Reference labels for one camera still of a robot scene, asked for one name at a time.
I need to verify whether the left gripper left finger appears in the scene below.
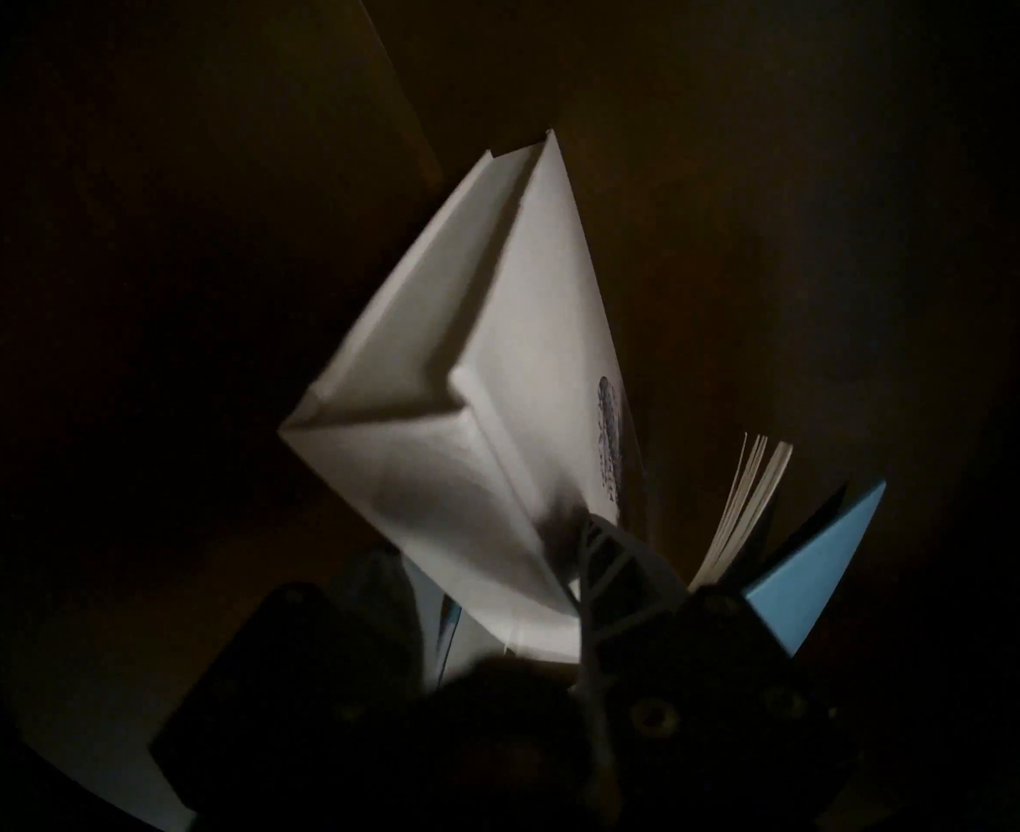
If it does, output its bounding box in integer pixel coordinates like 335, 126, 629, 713
150, 549, 429, 832

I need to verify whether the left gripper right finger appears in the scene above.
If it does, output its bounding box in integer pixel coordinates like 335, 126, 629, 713
579, 514, 858, 832

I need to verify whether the blue hardcover book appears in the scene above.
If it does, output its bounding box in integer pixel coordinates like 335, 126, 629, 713
688, 434, 888, 658

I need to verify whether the white book with round print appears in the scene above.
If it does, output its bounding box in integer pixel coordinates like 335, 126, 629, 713
278, 130, 650, 666

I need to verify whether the dark wooden bookshelf cabinet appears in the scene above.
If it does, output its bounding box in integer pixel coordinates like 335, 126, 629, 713
0, 0, 1020, 832

